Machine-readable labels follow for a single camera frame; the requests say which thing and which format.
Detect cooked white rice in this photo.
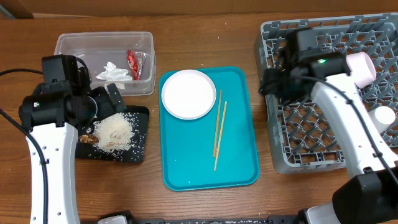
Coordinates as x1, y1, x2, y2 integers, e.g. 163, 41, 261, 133
86, 112, 146, 156

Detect white napkin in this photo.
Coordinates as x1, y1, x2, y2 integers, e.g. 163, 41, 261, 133
96, 62, 133, 90

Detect brown food scrap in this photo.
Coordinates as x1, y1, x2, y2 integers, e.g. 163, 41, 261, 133
79, 134, 99, 144

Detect red snack wrapper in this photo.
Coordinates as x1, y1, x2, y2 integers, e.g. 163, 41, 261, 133
127, 50, 146, 80

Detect pink round plate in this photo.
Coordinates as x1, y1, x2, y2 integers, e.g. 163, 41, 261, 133
160, 70, 217, 120

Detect wooden chopstick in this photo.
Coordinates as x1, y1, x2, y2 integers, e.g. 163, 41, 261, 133
213, 90, 222, 157
214, 101, 228, 172

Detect white paper cup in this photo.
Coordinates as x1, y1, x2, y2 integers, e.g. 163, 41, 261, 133
368, 106, 396, 133

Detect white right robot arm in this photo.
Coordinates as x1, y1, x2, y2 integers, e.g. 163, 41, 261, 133
259, 28, 397, 223

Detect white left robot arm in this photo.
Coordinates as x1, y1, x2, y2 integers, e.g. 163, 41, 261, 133
19, 55, 126, 223

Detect black waste tray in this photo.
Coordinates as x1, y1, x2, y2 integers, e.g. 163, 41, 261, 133
75, 106, 149, 163

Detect clear plastic waste bin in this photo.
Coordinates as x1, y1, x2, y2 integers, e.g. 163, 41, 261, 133
54, 32, 156, 96

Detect grey dishwasher rack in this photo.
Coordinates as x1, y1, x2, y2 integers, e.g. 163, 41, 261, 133
254, 13, 397, 174

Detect black mounting rail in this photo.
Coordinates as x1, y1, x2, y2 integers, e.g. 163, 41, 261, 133
81, 210, 307, 224

